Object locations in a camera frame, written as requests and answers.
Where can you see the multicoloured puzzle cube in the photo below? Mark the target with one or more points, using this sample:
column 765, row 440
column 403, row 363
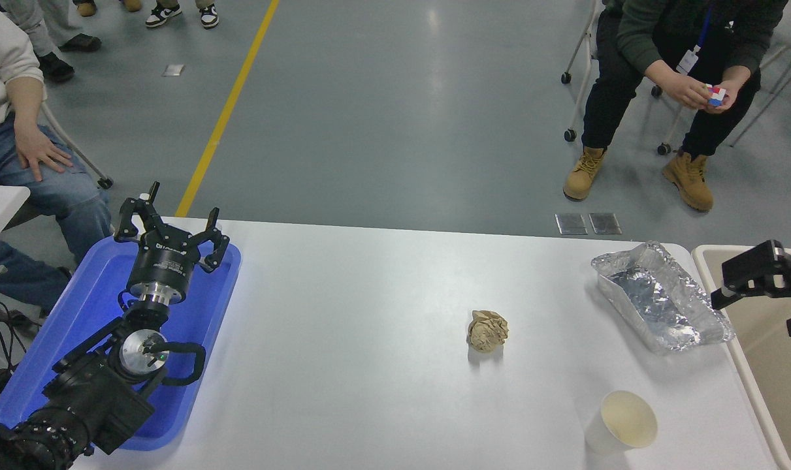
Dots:
column 716, row 96

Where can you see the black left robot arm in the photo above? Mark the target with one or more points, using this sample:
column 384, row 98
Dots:
column 95, row 398

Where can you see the white id badge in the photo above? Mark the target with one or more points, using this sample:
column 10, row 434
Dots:
column 687, row 62

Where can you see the person's hand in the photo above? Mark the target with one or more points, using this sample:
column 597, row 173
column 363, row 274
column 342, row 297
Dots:
column 37, row 149

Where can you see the crumpled tan paper ball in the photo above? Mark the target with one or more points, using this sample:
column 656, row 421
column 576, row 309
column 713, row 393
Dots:
column 487, row 331

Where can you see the crumpled silver foil tray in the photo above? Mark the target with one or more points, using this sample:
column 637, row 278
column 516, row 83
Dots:
column 656, row 297

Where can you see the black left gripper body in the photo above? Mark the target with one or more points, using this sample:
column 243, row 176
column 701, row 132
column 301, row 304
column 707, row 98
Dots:
column 163, row 264

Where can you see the grey wheeled chair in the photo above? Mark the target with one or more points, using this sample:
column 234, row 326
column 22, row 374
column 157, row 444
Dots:
column 569, row 135
column 105, row 183

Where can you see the square metal floor plate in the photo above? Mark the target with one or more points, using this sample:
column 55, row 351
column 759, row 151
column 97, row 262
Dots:
column 571, row 224
column 605, row 223

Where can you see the small metal floor plate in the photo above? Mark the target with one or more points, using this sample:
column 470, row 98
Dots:
column 173, row 70

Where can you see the blue plastic tray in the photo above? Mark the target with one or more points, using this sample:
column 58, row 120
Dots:
column 88, row 307

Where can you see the person's forearm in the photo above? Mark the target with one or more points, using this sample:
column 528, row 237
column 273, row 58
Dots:
column 26, row 104

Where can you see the person's right hand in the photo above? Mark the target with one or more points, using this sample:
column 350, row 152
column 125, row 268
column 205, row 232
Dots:
column 686, row 90

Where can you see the large pale bin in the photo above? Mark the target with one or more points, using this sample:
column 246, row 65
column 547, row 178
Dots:
column 774, row 378

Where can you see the person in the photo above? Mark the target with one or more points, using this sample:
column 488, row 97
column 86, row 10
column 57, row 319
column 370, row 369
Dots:
column 3, row 72
column 87, row 8
column 81, row 43
column 163, row 14
column 656, row 26

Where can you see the person's left hand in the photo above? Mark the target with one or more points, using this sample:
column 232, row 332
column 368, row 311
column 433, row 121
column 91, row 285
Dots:
column 738, row 81

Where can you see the white paper cup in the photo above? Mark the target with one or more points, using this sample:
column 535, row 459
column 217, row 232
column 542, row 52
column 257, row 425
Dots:
column 627, row 421

